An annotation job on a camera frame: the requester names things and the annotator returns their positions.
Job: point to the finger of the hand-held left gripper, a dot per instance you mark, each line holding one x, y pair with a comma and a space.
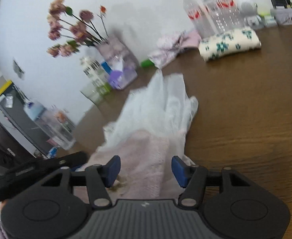
73, 158

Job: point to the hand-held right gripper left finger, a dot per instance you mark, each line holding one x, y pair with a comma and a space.
112, 169

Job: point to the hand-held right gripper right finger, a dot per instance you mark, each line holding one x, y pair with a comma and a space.
179, 171

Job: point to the pink knit white tulle dress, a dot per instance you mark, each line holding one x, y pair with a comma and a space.
146, 119

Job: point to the person's left hand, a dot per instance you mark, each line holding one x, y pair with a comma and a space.
3, 205

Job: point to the clear plastic container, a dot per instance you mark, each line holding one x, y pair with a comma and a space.
56, 129

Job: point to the dark side cabinet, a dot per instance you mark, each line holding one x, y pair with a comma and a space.
18, 119

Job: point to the clear bottle blue cap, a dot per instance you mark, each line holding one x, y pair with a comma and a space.
35, 110

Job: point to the clear glass cup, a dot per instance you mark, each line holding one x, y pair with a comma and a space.
97, 99
89, 89

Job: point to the yellow flat item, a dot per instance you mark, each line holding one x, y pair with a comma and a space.
4, 87

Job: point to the white green milk carton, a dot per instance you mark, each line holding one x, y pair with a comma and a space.
93, 69

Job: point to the purple tissue pack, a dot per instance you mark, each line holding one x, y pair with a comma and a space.
123, 77

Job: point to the blue white carton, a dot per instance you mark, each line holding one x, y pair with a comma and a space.
106, 67

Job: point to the small green item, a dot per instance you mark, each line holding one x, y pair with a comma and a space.
146, 63

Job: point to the pink patterned cloth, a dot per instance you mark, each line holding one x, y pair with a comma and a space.
165, 47

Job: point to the plain pink cloth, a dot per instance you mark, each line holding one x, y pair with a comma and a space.
192, 38

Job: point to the folded cream floral cloth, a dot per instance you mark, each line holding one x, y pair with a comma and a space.
229, 43

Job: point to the dried pink flowers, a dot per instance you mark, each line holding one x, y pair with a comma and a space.
86, 16

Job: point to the clear water bottle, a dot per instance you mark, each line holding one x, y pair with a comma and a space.
197, 17
212, 11
228, 7

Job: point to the pale green packet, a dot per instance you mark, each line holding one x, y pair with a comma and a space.
268, 20

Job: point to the white robot speaker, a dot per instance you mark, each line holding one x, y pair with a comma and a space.
246, 6

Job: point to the black desk gadget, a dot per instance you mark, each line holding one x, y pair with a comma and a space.
278, 3

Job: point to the wall socket plate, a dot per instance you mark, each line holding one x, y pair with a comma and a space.
18, 69

